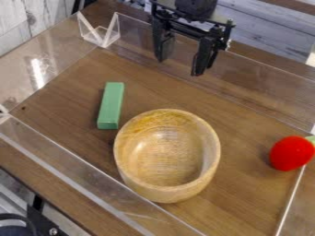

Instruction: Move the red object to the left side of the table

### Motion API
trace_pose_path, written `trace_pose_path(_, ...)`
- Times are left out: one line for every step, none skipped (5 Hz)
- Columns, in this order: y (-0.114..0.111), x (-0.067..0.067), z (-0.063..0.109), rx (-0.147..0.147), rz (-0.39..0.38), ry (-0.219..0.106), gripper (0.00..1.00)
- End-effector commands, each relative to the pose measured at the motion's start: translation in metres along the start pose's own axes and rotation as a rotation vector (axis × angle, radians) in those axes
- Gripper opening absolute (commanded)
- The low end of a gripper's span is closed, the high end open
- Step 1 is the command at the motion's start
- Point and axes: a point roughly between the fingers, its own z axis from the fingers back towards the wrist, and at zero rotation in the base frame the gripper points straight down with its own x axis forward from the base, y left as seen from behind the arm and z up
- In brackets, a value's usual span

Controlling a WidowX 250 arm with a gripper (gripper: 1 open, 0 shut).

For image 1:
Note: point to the green rectangular block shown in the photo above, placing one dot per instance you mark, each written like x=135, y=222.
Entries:
x=111, y=106

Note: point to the clear acrylic tray walls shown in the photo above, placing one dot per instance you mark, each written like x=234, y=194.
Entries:
x=56, y=152

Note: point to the red plush strawberry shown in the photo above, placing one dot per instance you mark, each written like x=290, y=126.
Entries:
x=293, y=152

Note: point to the black clamp mount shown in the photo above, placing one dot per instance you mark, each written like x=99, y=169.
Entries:
x=28, y=222

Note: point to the wooden bowl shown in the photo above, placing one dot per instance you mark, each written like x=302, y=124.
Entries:
x=167, y=152

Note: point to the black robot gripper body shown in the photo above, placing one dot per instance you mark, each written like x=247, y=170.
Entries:
x=193, y=18

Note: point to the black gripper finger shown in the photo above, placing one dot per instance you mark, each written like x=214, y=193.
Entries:
x=163, y=39
x=205, y=57

